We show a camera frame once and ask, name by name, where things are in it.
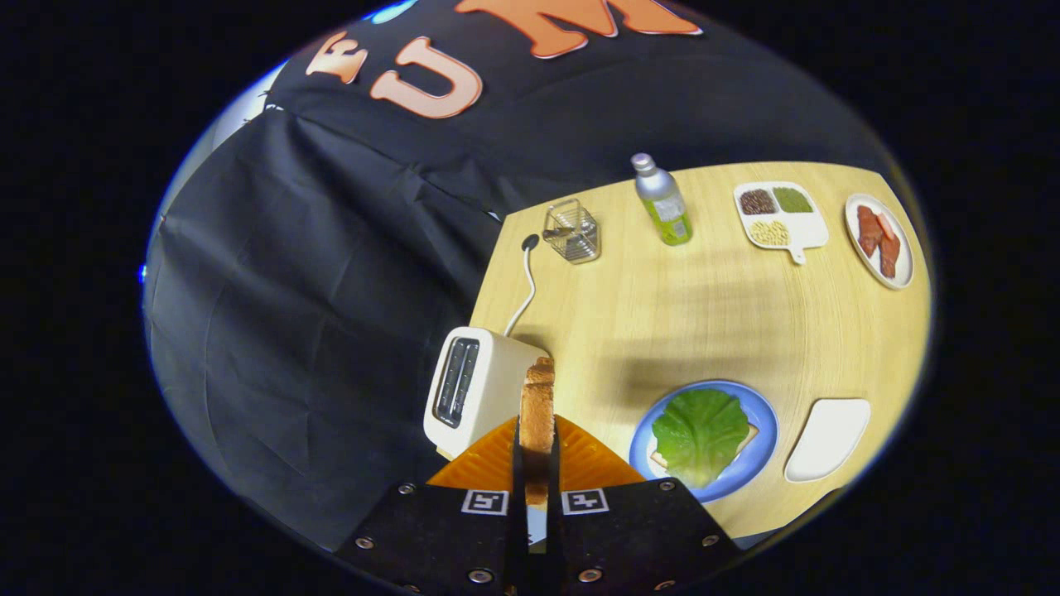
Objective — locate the pile of dark red beans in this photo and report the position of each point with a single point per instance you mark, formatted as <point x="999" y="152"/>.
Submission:
<point x="757" y="201"/>

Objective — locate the white bread slice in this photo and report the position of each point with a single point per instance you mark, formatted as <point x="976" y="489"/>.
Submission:
<point x="752" y="432"/>

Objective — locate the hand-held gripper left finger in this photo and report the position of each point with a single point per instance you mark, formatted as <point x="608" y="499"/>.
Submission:
<point x="518" y="463"/>

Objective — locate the white oval plate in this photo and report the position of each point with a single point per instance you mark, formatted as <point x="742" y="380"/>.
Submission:
<point x="904" y="265"/>

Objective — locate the pink sausage slice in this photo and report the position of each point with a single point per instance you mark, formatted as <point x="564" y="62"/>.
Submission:
<point x="884" y="225"/>

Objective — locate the pile of green beans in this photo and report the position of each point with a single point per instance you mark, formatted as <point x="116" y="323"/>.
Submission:
<point x="792" y="199"/>

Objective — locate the toasted bread slice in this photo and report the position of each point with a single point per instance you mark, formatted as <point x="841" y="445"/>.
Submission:
<point x="537" y="414"/>

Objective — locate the green lettuce leaf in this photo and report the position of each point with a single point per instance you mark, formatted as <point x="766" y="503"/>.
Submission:
<point x="700" y="434"/>

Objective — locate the blue round plate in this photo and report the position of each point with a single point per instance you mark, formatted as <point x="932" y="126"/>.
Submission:
<point x="766" y="422"/>

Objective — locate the pile of yellow soybeans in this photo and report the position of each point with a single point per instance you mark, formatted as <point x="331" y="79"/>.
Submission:
<point x="770" y="233"/>

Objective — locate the silver bottle with green label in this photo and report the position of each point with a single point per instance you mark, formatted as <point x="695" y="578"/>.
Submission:
<point x="662" y="203"/>

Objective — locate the cream white toaster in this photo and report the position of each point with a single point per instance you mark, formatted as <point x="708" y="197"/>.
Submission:
<point x="497" y="372"/>

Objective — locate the brown meat piece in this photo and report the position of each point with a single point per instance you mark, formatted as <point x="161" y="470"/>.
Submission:
<point x="889" y="253"/>
<point x="868" y="230"/>

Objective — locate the white square plate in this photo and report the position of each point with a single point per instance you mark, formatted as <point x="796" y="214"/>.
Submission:
<point x="828" y="439"/>

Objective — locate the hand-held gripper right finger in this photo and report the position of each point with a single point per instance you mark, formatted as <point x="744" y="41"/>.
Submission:
<point x="553" y="468"/>

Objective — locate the white divided tray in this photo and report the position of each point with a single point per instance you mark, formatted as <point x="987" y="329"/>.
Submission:
<point x="807" y="232"/>

